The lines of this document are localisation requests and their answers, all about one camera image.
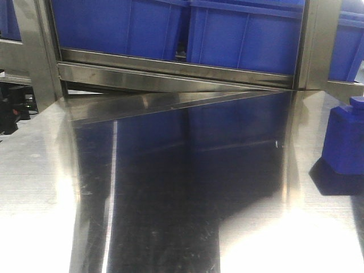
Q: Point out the blue bin far right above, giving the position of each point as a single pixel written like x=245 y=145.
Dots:
x=347 y=52

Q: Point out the blue bin behind table right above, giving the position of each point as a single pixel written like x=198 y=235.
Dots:
x=255 y=36

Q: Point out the blue bin behind table left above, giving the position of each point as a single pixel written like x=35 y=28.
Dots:
x=137 y=28

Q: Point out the blue bin far left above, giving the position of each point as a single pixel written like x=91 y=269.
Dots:
x=9 y=24

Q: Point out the blue bin behind table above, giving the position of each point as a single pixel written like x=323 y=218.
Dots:
x=137 y=28
x=255 y=36

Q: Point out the black gripper at edge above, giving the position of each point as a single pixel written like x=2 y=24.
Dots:
x=13 y=108

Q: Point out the steel shelf frame behind table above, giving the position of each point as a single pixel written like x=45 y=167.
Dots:
x=38 y=60

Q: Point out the blue bottle-shaped part right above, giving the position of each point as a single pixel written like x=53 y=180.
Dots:
x=343 y=144

